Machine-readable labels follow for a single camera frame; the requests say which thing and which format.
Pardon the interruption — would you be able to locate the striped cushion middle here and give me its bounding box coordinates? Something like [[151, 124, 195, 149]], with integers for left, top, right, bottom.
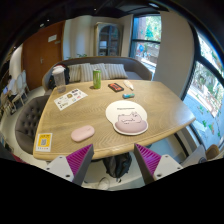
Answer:
[[80, 63, 109, 82]]

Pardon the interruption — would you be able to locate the striped cushion left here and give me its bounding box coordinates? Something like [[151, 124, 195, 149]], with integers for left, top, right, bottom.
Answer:
[[68, 64, 81, 82]]

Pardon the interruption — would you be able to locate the orange wooden door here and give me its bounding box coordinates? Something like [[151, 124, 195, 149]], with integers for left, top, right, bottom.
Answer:
[[22, 22, 64, 90]]

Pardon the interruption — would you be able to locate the wooden table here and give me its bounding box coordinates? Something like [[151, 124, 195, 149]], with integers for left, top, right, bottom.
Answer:
[[33, 80, 195, 161]]

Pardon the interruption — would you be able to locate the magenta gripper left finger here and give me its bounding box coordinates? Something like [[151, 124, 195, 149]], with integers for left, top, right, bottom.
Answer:
[[44, 143, 95, 187]]

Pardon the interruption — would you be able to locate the grey curved sofa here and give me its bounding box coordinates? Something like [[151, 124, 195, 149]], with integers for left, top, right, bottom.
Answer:
[[41, 55, 153, 92]]

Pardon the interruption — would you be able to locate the green drink can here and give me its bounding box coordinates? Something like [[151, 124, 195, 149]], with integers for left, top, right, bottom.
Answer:
[[93, 69, 101, 89]]

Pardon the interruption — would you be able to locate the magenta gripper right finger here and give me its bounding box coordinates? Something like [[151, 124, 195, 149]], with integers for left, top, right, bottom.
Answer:
[[133, 143, 184, 185]]

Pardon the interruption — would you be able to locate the striped cushion right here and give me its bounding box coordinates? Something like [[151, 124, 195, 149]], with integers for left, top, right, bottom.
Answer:
[[105, 64, 128, 79]]

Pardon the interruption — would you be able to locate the white chair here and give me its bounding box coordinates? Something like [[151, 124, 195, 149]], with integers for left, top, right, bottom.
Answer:
[[12, 70, 29, 104]]

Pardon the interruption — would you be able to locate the wooden glass cabinet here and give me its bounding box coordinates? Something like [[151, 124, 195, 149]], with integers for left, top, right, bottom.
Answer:
[[94, 22, 123, 56]]

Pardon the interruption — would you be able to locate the black backpack under table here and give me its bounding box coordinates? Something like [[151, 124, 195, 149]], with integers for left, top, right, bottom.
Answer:
[[103, 152, 132, 178]]

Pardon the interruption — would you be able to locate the pink computer mouse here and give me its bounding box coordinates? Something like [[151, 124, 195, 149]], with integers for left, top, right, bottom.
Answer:
[[71, 125, 95, 142]]

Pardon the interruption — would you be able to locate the striped cushion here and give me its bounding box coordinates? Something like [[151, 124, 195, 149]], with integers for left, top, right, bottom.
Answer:
[[68, 64, 81, 82], [80, 63, 109, 82], [105, 64, 128, 79]]

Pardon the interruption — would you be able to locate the white sticker sheet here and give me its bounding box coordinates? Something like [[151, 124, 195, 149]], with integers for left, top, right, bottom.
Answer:
[[54, 89, 87, 111]]

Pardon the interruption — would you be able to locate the cream small object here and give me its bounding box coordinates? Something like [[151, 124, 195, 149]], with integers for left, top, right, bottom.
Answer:
[[123, 80, 134, 91]]

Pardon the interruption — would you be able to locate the yellow QR code sticker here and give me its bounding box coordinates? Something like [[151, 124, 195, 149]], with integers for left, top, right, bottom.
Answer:
[[36, 133, 53, 152]]

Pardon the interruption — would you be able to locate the grey tufted chair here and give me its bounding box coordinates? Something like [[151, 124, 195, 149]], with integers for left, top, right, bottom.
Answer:
[[15, 96, 48, 155]]

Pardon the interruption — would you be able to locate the white cat mouse pad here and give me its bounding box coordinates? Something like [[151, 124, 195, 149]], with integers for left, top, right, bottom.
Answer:
[[105, 100, 148, 135]]

